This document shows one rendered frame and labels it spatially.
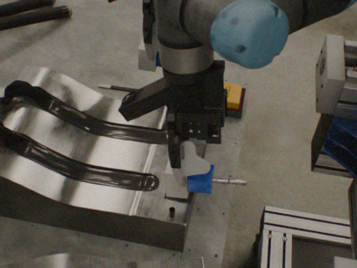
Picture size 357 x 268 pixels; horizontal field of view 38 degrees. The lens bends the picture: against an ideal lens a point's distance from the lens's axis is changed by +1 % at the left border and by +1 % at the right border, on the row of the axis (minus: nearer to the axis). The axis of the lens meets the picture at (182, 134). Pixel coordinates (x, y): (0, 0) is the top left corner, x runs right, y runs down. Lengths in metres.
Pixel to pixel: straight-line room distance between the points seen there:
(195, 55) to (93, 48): 0.64
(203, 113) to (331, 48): 0.39
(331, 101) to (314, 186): 1.10
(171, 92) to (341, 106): 0.40
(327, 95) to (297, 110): 1.35
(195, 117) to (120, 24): 0.67
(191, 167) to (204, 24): 0.28
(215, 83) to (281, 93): 1.70
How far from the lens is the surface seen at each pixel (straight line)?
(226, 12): 0.57
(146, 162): 0.92
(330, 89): 0.99
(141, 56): 1.04
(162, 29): 0.67
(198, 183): 0.83
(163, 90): 0.73
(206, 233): 0.94
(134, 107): 0.76
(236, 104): 1.11
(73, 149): 0.94
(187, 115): 0.73
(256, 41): 0.56
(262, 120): 2.26
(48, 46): 1.31
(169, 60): 0.68
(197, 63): 0.68
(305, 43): 2.72
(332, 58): 1.01
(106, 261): 0.83
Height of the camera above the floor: 1.60
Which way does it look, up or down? 48 degrees down
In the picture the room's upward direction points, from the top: 4 degrees clockwise
